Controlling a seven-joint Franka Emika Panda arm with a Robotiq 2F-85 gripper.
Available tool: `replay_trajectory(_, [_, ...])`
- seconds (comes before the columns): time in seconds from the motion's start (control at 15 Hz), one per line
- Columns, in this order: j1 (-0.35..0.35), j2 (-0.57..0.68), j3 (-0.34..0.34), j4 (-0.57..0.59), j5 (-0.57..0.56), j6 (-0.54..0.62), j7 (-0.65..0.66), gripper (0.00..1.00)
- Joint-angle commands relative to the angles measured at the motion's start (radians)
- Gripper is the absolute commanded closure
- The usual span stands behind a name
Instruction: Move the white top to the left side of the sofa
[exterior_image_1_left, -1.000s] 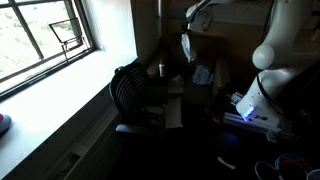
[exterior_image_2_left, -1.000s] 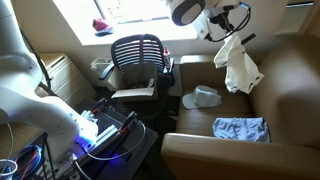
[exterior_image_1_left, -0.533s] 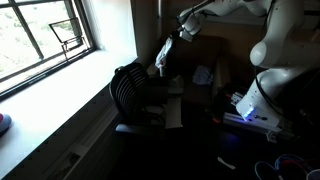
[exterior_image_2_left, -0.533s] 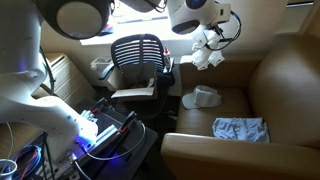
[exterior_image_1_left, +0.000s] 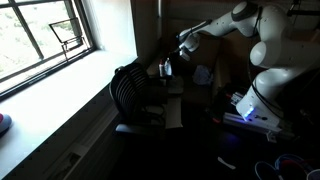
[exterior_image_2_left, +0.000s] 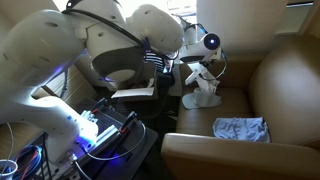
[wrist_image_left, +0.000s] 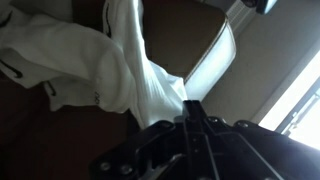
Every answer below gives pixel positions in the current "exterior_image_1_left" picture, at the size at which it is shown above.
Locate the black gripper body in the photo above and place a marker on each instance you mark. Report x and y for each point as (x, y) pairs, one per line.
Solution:
(182, 53)

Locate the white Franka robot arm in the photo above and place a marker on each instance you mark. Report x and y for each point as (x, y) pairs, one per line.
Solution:
(283, 53)

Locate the white bottle with red cap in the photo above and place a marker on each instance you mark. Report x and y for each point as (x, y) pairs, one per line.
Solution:
(161, 70)

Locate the blue striped shirt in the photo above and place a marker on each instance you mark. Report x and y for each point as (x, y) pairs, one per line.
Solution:
(202, 75)

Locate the pale crumpled bag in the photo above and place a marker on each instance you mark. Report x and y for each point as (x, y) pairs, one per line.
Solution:
(176, 86)

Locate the grey vertical pipe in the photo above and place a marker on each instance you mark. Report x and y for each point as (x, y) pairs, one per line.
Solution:
(160, 13)

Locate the white flat board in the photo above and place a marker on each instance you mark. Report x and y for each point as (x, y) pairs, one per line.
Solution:
(174, 113)

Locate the black mesh office chair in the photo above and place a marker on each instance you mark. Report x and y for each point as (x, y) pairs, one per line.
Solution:
(128, 90)

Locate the grey ribbed connector block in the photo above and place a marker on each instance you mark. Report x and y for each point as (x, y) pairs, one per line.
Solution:
(236, 98)

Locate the small open window pane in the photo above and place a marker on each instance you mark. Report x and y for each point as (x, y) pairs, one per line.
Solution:
(66, 30)

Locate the white paper scrap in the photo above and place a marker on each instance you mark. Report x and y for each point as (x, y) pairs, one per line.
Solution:
(226, 163)

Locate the grey baseboard heater cover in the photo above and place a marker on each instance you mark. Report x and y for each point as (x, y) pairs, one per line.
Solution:
(83, 146)

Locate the black framed window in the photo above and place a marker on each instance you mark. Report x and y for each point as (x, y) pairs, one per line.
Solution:
(46, 70)

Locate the white window sill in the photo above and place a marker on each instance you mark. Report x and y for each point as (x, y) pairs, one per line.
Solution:
(50, 100)

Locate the red and grey cap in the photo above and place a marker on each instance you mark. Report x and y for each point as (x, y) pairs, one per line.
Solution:
(4, 123)

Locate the aluminium robot base mount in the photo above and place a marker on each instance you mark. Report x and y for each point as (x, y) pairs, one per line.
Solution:
(253, 125)

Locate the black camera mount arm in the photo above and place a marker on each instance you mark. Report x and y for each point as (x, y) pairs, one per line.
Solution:
(303, 13)

